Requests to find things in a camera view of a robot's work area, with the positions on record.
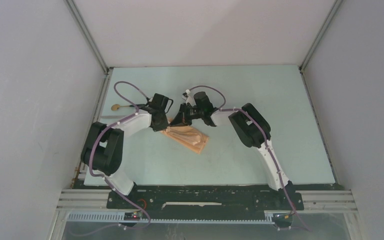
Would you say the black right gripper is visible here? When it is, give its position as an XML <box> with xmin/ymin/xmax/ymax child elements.
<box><xmin>170</xmin><ymin>103</ymin><xmax>204</xmax><ymax>128</ymax></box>

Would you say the peach cloth napkin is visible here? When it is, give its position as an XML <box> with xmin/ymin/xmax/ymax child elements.
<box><xmin>160</xmin><ymin>126</ymin><xmax>210</xmax><ymax>154</ymax></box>

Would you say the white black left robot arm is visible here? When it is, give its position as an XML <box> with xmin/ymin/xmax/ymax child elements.
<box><xmin>80</xmin><ymin>104</ymin><xmax>169</xmax><ymax>208</ymax></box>

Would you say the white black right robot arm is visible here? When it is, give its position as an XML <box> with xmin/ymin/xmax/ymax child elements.
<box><xmin>170</xmin><ymin>103</ymin><xmax>295</xmax><ymax>209</ymax></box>

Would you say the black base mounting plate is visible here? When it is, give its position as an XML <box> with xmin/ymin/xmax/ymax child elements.
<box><xmin>106</xmin><ymin>184</ymin><xmax>304</xmax><ymax>221</ymax></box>

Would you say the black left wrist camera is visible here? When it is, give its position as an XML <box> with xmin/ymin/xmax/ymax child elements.
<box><xmin>148</xmin><ymin>93</ymin><xmax>174</xmax><ymax>114</ymax></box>

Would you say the aluminium frame rail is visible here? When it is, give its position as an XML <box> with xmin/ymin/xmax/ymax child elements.
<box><xmin>56</xmin><ymin>189</ymin><xmax>110</xmax><ymax>212</ymax></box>

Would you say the white toothed cable duct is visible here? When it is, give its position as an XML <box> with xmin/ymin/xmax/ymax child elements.
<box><xmin>66</xmin><ymin>211</ymin><xmax>276</xmax><ymax>225</ymax></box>

